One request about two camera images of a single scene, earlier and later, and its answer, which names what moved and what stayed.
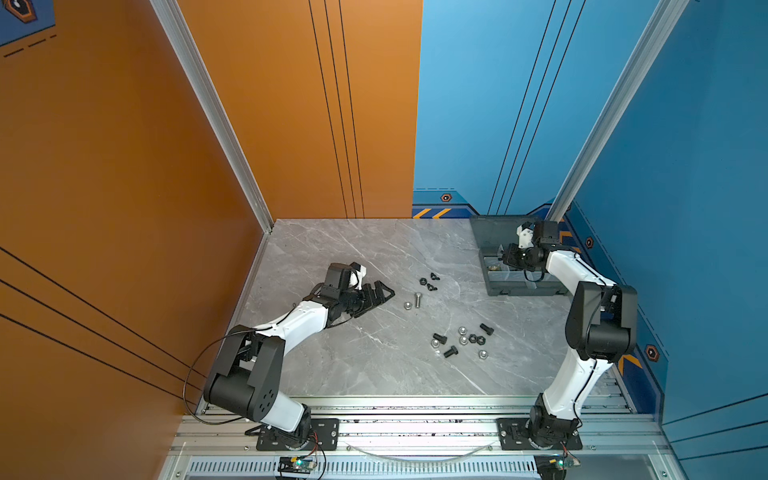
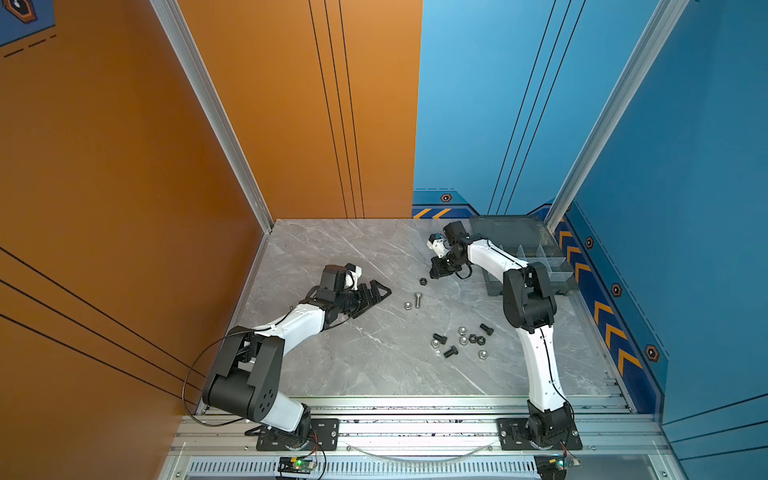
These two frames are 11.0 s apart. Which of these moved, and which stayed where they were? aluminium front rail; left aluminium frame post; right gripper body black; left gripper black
Moved: right gripper body black
Stayed: left aluminium frame post; aluminium front rail; left gripper black
